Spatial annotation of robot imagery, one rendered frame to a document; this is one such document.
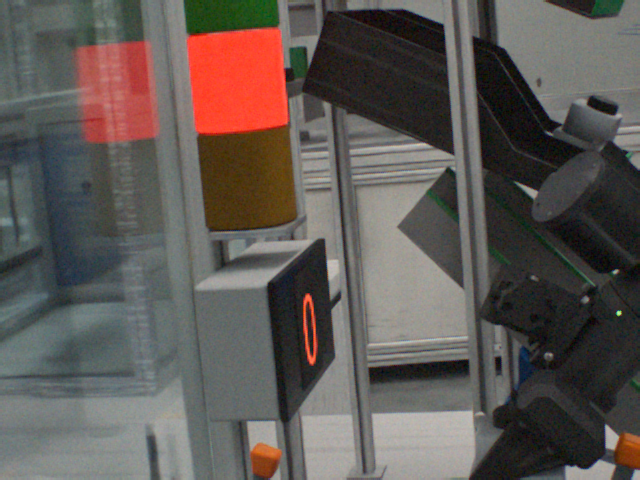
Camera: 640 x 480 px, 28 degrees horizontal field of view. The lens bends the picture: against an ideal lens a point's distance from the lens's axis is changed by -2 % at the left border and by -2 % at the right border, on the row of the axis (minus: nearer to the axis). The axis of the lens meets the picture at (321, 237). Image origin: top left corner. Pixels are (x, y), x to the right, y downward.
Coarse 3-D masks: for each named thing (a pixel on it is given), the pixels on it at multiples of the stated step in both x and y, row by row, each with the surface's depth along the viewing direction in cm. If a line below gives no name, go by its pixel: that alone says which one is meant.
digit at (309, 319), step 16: (304, 272) 68; (304, 288) 68; (304, 304) 68; (304, 320) 67; (304, 336) 67; (320, 336) 71; (304, 352) 67; (320, 352) 71; (304, 368) 67; (320, 368) 70; (304, 384) 67
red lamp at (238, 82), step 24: (192, 48) 65; (216, 48) 64; (240, 48) 64; (264, 48) 65; (192, 72) 65; (216, 72) 64; (240, 72) 64; (264, 72) 65; (216, 96) 65; (240, 96) 65; (264, 96) 65; (216, 120) 65; (240, 120) 65; (264, 120) 65; (288, 120) 67
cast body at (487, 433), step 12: (504, 408) 87; (480, 420) 88; (492, 420) 87; (504, 420) 85; (480, 432) 85; (492, 432) 85; (480, 444) 85; (492, 444) 85; (480, 456) 85; (564, 468) 87
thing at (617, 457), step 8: (624, 432) 86; (624, 440) 85; (632, 440) 85; (608, 448) 86; (616, 448) 86; (624, 448) 85; (632, 448) 84; (608, 456) 85; (616, 456) 85; (624, 456) 85; (632, 456) 84; (616, 464) 85; (624, 464) 85; (632, 464) 85; (616, 472) 85; (624, 472) 85; (632, 472) 85
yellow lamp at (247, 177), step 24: (216, 144) 65; (240, 144) 65; (264, 144) 65; (288, 144) 67; (216, 168) 65; (240, 168) 65; (264, 168) 65; (288, 168) 67; (216, 192) 66; (240, 192) 65; (264, 192) 66; (288, 192) 67; (216, 216) 66; (240, 216) 66; (264, 216) 66; (288, 216) 67
